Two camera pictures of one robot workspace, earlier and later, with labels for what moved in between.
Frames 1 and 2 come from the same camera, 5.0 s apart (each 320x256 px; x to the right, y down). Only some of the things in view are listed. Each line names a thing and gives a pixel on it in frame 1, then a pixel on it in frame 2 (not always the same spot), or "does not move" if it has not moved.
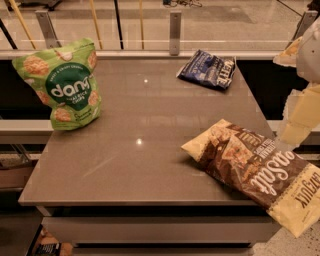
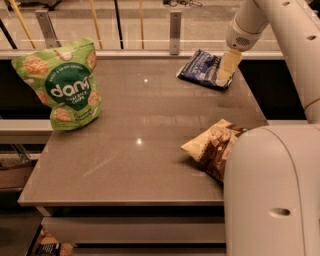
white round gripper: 310,58 → 242,38
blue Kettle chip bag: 205,67 does not move
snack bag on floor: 50,246 does not move
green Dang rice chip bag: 63,79 does not move
